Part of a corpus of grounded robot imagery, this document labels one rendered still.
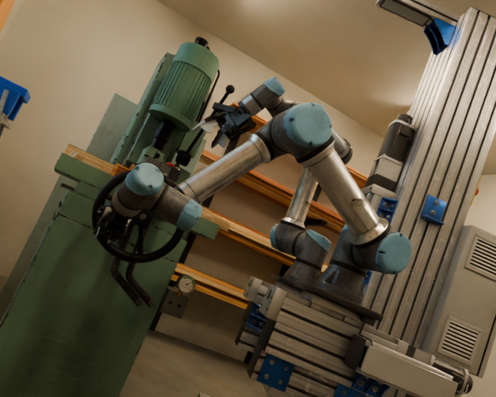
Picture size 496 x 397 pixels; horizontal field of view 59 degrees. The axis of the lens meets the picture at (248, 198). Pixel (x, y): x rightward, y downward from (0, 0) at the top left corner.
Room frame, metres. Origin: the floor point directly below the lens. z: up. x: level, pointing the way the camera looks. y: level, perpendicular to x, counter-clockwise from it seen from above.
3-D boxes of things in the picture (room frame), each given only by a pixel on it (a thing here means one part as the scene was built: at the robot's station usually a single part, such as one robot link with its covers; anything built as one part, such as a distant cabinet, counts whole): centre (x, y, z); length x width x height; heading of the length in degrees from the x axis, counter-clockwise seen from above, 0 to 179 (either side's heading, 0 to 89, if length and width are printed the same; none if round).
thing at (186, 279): (1.58, 0.08, 0.65); 0.06 x 0.04 x 0.08; 111
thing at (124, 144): (1.96, 0.51, 1.16); 0.22 x 0.22 x 0.72; 21
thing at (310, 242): (1.86, -0.34, 0.98); 0.13 x 0.12 x 0.14; 52
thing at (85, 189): (1.63, 0.38, 0.82); 0.40 x 0.21 x 0.04; 111
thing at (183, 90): (1.69, 0.40, 1.35); 0.18 x 0.18 x 0.31
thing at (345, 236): (1.36, -0.37, 0.98); 0.13 x 0.12 x 0.14; 18
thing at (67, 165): (1.59, 0.35, 0.87); 0.61 x 0.30 x 0.06; 111
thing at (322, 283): (1.36, -0.37, 0.87); 0.15 x 0.15 x 0.10
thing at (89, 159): (1.71, 0.40, 0.92); 0.60 x 0.02 x 0.05; 111
